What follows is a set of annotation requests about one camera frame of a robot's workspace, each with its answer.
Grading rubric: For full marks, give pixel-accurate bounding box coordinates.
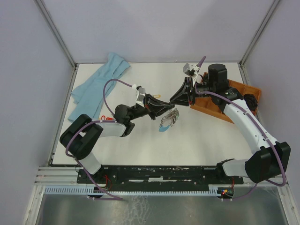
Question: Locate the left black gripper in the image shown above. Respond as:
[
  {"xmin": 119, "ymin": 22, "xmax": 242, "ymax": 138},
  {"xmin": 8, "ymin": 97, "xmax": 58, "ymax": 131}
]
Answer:
[{"xmin": 128, "ymin": 93, "xmax": 174, "ymax": 121}]

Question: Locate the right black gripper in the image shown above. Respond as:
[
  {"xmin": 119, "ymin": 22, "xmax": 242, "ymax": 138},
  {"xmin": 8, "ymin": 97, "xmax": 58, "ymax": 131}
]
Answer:
[{"xmin": 170, "ymin": 77, "xmax": 215, "ymax": 107}]

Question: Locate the large keyring with blue handle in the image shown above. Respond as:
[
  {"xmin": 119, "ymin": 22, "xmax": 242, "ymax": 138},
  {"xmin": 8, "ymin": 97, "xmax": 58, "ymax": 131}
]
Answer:
[{"xmin": 159, "ymin": 108, "xmax": 180, "ymax": 132}]

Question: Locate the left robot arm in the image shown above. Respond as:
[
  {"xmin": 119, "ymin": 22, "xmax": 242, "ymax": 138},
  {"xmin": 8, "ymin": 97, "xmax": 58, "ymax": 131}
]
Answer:
[{"xmin": 60, "ymin": 94, "xmax": 174, "ymax": 183}]

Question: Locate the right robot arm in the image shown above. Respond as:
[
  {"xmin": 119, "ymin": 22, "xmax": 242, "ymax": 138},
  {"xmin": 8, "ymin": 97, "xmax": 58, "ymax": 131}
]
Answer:
[{"xmin": 170, "ymin": 62, "xmax": 291, "ymax": 187}]

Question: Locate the orange wooden compartment tray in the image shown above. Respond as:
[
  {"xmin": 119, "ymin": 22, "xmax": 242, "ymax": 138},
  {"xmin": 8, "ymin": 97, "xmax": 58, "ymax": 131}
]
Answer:
[{"xmin": 190, "ymin": 72, "xmax": 262, "ymax": 124}]

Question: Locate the light blue cloth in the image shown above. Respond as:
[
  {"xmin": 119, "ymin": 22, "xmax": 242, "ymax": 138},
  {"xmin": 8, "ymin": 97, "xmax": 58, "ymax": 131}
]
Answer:
[{"xmin": 68, "ymin": 52, "xmax": 130, "ymax": 122}]

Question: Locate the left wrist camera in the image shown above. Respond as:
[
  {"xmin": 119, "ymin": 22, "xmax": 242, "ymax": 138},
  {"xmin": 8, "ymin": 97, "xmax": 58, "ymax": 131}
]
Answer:
[{"xmin": 132, "ymin": 84, "xmax": 146, "ymax": 106}]

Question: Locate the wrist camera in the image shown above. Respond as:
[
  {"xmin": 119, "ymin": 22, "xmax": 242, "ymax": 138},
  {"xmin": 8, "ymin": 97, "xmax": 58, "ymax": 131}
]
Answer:
[
  {"xmin": 183, "ymin": 63, "xmax": 201, "ymax": 85},
  {"xmin": 132, "ymin": 84, "xmax": 146, "ymax": 106}
]

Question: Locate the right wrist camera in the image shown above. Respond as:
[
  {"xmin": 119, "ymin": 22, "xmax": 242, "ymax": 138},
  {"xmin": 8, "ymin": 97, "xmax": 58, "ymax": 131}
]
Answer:
[{"xmin": 183, "ymin": 63, "xmax": 201, "ymax": 85}]

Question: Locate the black cable bundle in tray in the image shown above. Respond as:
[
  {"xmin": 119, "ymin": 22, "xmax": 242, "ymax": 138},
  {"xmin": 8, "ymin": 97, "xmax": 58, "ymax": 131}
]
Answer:
[{"xmin": 245, "ymin": 93, "xmax": 258, "ymax": 111}]

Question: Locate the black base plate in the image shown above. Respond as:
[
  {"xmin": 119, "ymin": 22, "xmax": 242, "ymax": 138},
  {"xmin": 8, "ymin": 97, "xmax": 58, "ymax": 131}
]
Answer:
[{"xmin": 91, "ymin": 165, "xmax": 244, "ymax": 185}]

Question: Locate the aluminium frame rail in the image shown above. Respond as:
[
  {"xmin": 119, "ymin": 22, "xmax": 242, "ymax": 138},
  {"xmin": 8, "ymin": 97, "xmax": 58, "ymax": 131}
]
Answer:
[{"xmin": 34, "ymin": 167, "xmax": 78, "ymax": 185}]

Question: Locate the white slotted cable duct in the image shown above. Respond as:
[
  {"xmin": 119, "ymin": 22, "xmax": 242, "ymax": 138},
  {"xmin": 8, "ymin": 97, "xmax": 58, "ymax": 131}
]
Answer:
[{"xmin": 44, "ymin": 184, "xmax": 223, "ymax": 195}]

